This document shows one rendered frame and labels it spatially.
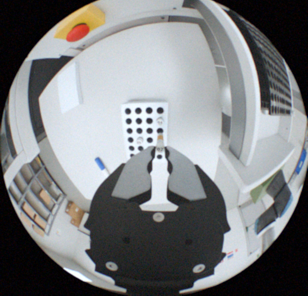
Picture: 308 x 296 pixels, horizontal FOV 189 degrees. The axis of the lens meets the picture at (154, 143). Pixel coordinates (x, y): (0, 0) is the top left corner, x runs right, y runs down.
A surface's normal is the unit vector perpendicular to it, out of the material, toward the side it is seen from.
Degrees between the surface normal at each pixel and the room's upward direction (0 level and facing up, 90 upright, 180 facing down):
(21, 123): 90
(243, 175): 90
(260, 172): 90
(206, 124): 0
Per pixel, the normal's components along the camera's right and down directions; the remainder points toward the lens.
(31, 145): 0.98, -0.15
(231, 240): -0.26, -0.86
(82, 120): -0.05, 0.47
